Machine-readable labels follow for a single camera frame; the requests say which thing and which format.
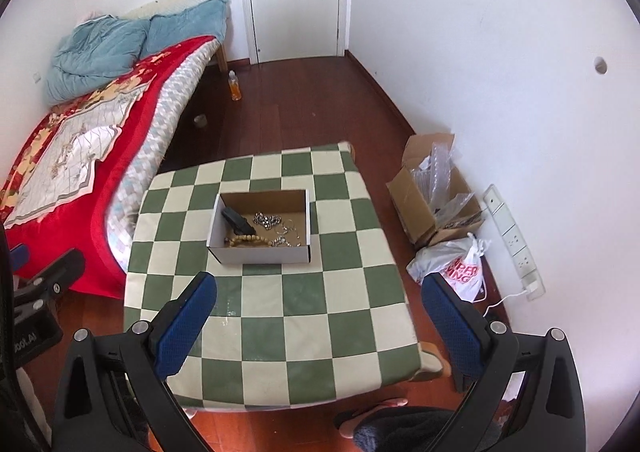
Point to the blue pillow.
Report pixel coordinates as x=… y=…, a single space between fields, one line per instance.
x=185 y=26

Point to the white power strip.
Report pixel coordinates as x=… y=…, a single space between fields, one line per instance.
x=515 y=242

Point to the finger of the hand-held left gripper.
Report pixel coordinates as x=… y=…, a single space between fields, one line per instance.
x=55 y=277
x=19 y=258

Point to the orange liquid bottle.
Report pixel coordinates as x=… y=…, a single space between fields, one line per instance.
x=234 y=89

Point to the wooden table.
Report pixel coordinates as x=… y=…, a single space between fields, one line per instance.
x=434 y=359

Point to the blue quilt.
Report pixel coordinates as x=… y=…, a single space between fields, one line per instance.
x=95 y=56

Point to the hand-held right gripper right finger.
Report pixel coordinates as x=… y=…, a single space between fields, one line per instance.
x=450 y=327

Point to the person's right foot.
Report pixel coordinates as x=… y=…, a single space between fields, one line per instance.
x=370 y=414

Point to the clear bubble wrap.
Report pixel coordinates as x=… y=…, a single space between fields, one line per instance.
x=440 y=171

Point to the white cardboard box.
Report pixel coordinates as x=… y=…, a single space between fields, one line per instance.
x=265 y=256

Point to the green checkered tablecloth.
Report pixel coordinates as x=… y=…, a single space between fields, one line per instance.
x=300 y=332

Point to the brown cardboard box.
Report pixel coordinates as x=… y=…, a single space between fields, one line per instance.
x=410 y=202

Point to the white plastic bag red print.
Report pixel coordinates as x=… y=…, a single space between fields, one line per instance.
x=450 y=267

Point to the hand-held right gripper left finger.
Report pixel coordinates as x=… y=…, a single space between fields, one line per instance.
x=187 y=322

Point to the bed with red blanket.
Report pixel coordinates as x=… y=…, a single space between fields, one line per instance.
x=75 y=212

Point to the black smart band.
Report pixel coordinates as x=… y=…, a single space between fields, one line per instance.
x=235 y=219

